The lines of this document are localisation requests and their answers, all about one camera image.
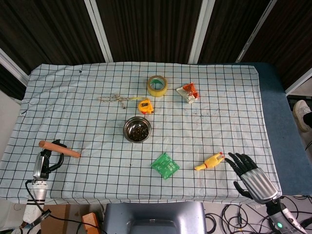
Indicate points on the crumpled white orange snack bag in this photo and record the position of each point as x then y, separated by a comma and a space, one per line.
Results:
189, 93

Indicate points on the yellow tape measure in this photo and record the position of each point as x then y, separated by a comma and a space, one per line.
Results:
145, 106

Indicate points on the yellowish packing tape roll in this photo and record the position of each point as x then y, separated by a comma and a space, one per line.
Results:
158, 92

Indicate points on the green foil packet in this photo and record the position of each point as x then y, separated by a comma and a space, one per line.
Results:
165, 167

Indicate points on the white partition post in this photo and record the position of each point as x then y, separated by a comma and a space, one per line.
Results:
201, 31
100, 31
12, 64
255, 31
299, 85

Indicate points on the yellow rubber chicken toy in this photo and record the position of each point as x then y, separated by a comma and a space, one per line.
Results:
209, 163

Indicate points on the white black checkered tablecloth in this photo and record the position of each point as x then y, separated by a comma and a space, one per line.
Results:
85, 122

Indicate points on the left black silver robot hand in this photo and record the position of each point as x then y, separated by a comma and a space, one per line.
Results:
40, 165

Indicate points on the stainless steel bowl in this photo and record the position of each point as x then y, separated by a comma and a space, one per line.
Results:
131, 122

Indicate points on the white sneaker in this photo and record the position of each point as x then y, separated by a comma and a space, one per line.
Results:
301, 114

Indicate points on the grey robot torso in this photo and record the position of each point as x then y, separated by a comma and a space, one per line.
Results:
156, 212

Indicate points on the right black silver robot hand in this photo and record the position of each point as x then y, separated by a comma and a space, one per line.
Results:
258, 182

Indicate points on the right silver black robot arm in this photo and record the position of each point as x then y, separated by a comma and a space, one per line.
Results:
280, 219

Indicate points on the orange block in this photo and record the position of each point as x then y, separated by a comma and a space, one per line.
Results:
90, 220

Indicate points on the short wooden stick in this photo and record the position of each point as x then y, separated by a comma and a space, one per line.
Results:
70, 153

